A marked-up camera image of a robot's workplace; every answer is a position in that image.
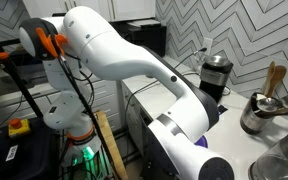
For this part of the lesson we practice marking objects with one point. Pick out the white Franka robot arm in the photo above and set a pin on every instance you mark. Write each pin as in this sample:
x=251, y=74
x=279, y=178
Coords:
x=117, y=56

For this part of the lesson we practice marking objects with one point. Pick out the white counter cabinet front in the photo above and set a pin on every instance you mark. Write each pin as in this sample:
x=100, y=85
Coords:
x=134, y=123

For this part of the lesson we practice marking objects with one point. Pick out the white drawer cabinets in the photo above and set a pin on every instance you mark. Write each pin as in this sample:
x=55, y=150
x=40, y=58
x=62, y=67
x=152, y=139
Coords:
x=107, y=96

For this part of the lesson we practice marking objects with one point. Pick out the black microwave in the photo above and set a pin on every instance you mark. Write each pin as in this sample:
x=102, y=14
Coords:
x=147, y=41

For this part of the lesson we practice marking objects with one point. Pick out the wooden board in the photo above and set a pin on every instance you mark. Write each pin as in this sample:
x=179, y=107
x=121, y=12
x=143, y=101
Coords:
x=109, y=140

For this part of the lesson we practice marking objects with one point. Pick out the grey papers stack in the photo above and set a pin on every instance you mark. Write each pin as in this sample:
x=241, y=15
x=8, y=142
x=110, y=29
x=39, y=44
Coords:
x=144, y=23

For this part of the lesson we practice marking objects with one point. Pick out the white upper cabinets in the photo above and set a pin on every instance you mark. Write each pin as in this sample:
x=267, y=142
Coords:
x=134, y=8

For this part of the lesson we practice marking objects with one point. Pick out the steel utensil crock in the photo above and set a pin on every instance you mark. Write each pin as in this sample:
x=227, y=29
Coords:
x=252, y=121

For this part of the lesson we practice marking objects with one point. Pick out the black tripod with orange clamp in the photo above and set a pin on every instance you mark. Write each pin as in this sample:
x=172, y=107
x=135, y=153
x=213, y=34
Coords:
x=17, y=80

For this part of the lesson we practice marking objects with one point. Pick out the wooden spoon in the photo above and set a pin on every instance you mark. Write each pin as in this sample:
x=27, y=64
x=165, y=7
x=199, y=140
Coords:
x=279, y=73
x=270, y=68

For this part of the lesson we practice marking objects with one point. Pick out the black equipment case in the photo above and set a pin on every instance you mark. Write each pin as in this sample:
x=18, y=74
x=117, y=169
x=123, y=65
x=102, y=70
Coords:
x=34, y=156

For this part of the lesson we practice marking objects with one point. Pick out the yellow emergency stop box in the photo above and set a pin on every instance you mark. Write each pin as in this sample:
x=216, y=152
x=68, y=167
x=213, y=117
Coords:
x=19, y=130

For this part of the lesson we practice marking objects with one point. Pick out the white wall outlet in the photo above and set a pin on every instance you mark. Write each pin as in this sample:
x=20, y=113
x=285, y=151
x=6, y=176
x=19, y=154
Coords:
x=207, y=45

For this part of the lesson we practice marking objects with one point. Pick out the metal robot mounting frame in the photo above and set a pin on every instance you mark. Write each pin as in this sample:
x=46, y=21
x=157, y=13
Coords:
x=97, y=166

